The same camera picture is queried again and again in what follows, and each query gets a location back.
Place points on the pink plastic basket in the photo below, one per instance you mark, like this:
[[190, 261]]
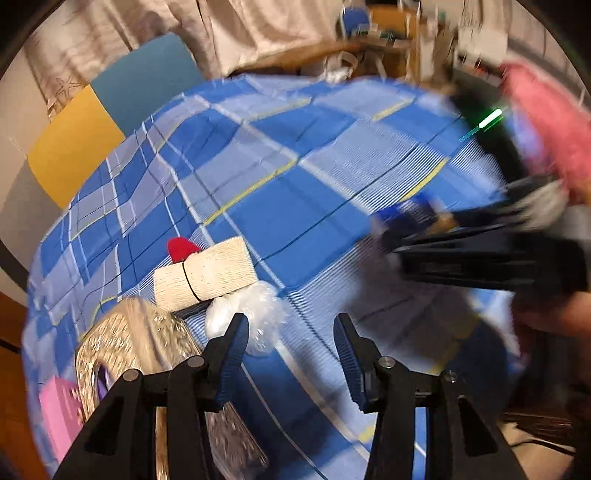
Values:
[[60, 415]]

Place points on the pink fuzzy cloth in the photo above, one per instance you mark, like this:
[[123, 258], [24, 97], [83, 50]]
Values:
[[549, 124]]

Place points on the blue bag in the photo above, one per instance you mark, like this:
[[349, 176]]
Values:
[[356, 21]]

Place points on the teal headboard panel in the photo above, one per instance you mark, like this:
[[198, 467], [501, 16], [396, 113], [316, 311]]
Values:
[[143, 83]]

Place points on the cream rolled cloth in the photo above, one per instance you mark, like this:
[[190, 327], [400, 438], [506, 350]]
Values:
[[217, 272]]

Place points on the red soft toy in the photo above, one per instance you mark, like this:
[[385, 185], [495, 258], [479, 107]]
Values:
[[182, 249]]

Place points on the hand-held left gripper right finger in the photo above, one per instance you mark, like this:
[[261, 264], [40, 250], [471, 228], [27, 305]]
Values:
[[348, 364]]

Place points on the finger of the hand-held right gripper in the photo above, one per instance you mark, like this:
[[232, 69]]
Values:
[[461, 265], [461, 219]]

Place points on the blue plaid bed sheet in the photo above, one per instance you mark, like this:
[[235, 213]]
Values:
[[300, 207]]

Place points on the wooden desk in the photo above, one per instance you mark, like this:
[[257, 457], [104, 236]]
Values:
[[300, 53]]

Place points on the beige curtain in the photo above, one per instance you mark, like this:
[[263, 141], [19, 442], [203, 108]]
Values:
[[184, 32]]

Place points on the gold metal tray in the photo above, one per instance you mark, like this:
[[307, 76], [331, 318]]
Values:
[[138, 337]]

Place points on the person's right hand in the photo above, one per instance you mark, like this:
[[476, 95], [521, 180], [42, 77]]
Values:
[[554, 314]]

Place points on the purple cloth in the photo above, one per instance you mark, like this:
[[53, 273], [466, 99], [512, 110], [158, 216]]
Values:
[[101, 385]]

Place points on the grey headboard panel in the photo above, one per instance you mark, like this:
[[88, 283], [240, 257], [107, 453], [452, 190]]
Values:
[[23, 212]]

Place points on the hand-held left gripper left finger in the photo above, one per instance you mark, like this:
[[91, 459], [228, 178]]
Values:
[[233, 355]]

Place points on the white crinkled plastic bag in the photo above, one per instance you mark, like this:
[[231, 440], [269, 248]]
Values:
[[258, 304]]

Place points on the yellow headboard panel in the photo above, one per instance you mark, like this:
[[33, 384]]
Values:
[[74, 143]]

